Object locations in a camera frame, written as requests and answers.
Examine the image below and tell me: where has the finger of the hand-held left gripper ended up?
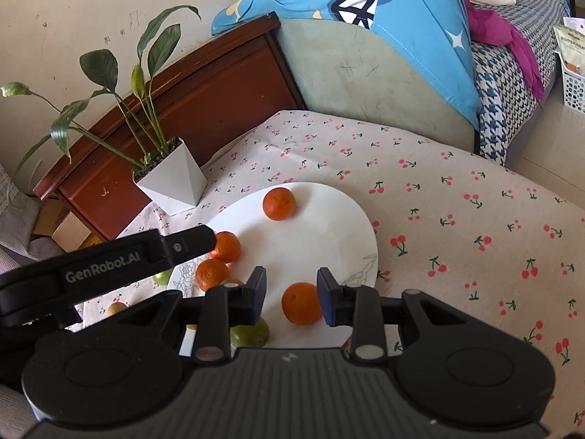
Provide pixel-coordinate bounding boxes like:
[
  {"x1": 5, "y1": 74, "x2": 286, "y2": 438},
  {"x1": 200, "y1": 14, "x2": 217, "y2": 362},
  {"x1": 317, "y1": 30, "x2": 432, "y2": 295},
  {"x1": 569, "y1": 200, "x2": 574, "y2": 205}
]
[{"x1": 160, "y1": 225, "x2": 216, "y2": 266}]

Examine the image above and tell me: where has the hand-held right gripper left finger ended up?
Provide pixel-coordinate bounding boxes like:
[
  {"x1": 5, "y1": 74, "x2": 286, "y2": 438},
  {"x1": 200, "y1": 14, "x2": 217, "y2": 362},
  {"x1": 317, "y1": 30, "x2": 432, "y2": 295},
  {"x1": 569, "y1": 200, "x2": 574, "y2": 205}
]
[{"x1": 110, "y1": 266, "x2": 268, "y2": 364}]

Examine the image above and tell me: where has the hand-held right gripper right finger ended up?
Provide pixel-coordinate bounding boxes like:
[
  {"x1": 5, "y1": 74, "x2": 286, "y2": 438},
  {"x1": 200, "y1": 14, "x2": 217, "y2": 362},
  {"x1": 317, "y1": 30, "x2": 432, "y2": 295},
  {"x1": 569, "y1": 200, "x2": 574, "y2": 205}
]
[{"x1": 317, "y1": 266, "x2": 462, "y2": 362}]

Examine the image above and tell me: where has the orange tangerine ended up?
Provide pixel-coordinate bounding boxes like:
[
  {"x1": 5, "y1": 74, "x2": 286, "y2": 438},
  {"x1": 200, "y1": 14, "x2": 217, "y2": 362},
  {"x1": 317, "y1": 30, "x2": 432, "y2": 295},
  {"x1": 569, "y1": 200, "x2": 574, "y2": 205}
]
[
  {"x1": 211, "y1": 231, "x2": 241, "y2": 263},
  {"x1": 196, "y1": 259, "x2": 230, "y2": 292},
  {"x1": 281, "y1": 282, "x2": 323, "y2": 326},
  {"x1": 263, "y1": 187, "x2": 296, "y2": 221}
]

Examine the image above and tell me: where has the white plate with line drawing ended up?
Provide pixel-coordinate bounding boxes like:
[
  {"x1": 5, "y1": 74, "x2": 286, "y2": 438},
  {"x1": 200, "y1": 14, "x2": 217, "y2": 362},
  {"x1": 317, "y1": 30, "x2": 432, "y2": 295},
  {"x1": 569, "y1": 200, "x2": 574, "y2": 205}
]
[{"x1": 167, "y1": 182, "x2": 380, "y2": 357}]

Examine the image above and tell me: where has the open cardboard box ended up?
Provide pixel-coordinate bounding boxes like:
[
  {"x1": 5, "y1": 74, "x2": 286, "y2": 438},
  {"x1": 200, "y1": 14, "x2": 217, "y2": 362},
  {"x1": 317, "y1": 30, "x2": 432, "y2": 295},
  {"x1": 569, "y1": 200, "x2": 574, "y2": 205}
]
[{"x1": 32, "y1": 201, "x2": 92, "y2": 252}]

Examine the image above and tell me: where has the white faceted planter pot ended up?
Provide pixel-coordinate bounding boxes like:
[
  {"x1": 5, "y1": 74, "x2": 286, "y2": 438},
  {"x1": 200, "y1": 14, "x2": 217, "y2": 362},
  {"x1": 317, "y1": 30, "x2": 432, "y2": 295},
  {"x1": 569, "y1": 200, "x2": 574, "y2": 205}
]
[{"x1": 133, "y1": 136, "x2": 208, "y2": 215}]

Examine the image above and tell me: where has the grey checked cloth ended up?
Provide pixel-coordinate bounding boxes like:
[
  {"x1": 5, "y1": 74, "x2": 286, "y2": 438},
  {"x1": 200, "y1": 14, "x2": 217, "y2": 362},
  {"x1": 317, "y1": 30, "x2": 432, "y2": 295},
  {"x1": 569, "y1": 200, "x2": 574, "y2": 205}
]
[{"x1": 0, "y1": 165, "x2": 60, "y2": 261}]

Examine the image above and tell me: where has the dark wooden headboard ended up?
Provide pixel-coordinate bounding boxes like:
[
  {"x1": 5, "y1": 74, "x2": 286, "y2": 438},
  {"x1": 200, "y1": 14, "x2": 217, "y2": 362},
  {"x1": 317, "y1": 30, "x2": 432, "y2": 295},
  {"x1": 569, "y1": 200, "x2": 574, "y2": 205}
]
[{"x1": 33, "y1": 14, "x2": 307, "y2": 243}]

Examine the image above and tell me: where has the cherry print tablecloth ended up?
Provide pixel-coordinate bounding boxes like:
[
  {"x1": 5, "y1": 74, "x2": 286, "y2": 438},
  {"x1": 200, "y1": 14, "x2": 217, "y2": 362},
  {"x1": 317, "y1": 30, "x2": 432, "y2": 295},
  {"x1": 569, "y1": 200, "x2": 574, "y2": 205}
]
[{"x1": 64, "y1": 110, "x2": 585, "y2": 424}]

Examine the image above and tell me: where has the green leafy plant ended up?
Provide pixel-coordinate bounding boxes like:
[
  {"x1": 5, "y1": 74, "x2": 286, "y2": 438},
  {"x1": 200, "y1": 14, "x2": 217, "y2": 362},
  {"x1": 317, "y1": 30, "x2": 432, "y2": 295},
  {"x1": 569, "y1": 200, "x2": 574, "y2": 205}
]
[{"x1": 0, "y1": 5, "x2": 202, "y2": 177}]

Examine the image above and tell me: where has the pale green cushion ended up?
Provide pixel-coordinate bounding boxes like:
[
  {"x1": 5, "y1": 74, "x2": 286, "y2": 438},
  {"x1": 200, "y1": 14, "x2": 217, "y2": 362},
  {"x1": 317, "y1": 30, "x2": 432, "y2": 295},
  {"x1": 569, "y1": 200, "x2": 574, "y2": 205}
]
[{"x1": 224, "y1": 0, "x2": 480, "y2": 154}]

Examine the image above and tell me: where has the houndstooth blanket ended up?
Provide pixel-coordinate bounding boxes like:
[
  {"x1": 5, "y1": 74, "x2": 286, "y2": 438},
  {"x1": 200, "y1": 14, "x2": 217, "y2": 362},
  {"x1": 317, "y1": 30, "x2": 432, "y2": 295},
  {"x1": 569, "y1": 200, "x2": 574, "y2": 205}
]
[{"x1": 471, "y1": 0, "x2": 572, "y2": 168}]

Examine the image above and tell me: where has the blue printed pillow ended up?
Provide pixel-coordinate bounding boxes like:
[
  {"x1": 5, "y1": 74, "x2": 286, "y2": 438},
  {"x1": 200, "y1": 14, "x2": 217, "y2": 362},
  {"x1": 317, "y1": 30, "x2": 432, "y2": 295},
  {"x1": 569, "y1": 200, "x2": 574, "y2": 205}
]
[{"x1": 211, "y1": 0, "x2": 483, "y2": 131}]

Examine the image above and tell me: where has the magenta cloth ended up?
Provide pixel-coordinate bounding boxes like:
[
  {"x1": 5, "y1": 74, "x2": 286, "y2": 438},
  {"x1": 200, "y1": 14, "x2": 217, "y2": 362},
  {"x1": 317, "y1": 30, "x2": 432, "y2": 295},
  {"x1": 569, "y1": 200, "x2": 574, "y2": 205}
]
[{"x1": 461, "y1": 0, "x2": 544, "y2": 101}]

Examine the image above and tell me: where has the white perforated basket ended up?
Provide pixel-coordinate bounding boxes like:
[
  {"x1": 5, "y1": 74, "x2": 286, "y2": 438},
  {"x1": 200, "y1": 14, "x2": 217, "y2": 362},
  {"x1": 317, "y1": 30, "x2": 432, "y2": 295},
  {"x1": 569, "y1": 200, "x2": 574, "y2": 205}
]
[{"x1": 555, "y1": 50, "x2": 585, "y2": 115}]

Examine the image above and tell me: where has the pale snack packet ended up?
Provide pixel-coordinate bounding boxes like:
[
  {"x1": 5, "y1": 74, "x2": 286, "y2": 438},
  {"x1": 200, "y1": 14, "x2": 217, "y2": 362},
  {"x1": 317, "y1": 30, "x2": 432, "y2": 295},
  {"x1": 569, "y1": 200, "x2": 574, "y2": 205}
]
[{"x1": 553, "y1": 17, "x2": 585, "y2": 76}]

